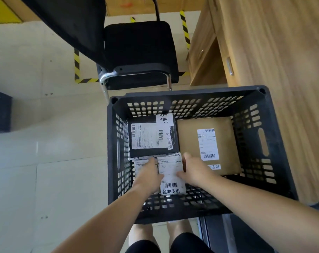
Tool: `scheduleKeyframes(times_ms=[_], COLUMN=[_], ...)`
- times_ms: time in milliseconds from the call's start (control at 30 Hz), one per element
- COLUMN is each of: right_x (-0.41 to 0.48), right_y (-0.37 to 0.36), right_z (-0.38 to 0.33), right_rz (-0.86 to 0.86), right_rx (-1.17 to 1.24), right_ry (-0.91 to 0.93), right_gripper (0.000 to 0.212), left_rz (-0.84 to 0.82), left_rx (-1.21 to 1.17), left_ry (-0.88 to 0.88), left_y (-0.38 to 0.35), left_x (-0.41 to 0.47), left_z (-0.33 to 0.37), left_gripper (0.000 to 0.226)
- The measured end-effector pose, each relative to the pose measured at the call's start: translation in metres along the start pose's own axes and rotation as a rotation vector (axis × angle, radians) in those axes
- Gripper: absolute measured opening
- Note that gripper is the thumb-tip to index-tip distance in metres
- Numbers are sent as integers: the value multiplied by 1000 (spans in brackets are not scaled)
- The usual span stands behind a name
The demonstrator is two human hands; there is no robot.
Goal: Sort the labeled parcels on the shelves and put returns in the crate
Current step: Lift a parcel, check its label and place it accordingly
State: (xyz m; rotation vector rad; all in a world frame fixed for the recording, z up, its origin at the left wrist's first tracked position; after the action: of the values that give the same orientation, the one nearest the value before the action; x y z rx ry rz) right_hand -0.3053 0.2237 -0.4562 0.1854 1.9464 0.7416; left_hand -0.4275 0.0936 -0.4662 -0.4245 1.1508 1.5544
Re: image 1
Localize person's right hand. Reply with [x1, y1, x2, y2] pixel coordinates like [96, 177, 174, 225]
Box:
[176, 152, 221, 188]

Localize person's left hand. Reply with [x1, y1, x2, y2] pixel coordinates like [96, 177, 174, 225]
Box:
[132, 157, 165, 194]

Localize brown cardboard box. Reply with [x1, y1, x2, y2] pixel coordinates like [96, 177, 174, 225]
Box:
[177, 117, 242, 177]
[132, 157, 160, 188]

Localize small taped brown box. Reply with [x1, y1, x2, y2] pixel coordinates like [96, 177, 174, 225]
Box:
[157, 153, 187, 196]

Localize black box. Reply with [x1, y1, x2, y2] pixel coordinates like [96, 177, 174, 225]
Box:
[127, 113, 181, 159]

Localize person's right forearm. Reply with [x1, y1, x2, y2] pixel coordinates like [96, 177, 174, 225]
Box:
[201, 176, 319, 253]

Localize person's left forearm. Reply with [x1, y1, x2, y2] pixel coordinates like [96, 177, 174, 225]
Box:
[51, 181, 154, 253]

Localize person's left leg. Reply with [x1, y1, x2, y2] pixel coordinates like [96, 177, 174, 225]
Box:
[128, 223, 160, 246]

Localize person's leg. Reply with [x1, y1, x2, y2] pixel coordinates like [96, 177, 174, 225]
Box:
[166, 220, 195, 238]
[128, 223, 160, 246]

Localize person's right leg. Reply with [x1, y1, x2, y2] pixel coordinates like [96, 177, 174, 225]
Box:
[166, 220, 195, 238]

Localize black shorts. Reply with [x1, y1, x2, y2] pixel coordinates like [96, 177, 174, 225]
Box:
[125, 232, 216, 253]

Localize black mesh office chair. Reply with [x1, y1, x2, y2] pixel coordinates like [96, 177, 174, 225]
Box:
[18, 0, 180, 104]

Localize wooden desk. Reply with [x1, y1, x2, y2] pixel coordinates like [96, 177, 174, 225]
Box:
[186, 0, 319, 206]

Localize yellow display stand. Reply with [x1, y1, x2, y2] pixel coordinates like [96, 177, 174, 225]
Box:
[0, 0, 23, 25]

